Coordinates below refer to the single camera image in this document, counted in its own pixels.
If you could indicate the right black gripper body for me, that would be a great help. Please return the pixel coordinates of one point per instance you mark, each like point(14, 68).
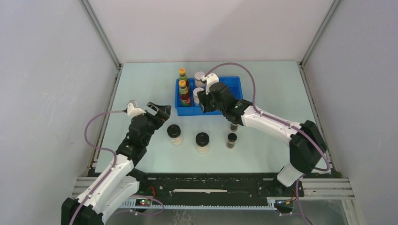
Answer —
point(212, 105)

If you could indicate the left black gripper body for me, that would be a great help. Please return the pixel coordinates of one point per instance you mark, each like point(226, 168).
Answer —
point(154, 123)

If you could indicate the black lid jar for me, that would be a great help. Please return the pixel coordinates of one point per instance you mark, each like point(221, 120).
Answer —
point(202, 141)
point(175, 134)

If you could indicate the silver lid jar front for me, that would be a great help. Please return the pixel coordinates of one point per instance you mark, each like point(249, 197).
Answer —
point(195, 95)

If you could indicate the silver lid jar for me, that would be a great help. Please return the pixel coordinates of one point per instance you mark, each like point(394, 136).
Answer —
point(195, 95)
point(198, 82)

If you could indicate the red sauce bottle yellow cap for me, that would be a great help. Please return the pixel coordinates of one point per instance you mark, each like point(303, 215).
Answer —
point(184, 93)

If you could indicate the small dark bottle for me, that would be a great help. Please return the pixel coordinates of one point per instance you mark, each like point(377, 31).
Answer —
point(234, 127)
point(231, 139)

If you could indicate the small dark bottle front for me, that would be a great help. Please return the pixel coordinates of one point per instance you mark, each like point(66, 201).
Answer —
point(231, 139)

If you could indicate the red sauce bottle green label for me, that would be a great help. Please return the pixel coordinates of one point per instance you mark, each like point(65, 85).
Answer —
point(183, 76)

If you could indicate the black lid jar front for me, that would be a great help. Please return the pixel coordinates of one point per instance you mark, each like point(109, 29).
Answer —
point(202, 141)

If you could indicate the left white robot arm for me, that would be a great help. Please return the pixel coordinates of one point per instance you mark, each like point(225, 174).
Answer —
point(114, 185)

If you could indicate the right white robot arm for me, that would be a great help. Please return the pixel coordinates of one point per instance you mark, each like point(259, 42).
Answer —
point(306, 144)

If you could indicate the blue plastic bin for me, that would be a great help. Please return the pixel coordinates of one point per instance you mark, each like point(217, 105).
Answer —
point(232, 82)

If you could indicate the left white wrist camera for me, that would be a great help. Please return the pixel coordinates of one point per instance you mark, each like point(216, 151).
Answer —
point(132, 109)

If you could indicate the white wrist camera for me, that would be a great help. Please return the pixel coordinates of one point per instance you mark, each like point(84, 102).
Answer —
point(132, 109)
point(209, 79)

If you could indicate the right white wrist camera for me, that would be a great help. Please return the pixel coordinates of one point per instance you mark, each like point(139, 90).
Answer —
point(209, 79)

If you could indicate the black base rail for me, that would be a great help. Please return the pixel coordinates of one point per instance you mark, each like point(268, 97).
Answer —
point(216, 187)

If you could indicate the white slotted cable duct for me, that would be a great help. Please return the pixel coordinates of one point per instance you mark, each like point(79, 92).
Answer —
point(136, 203)

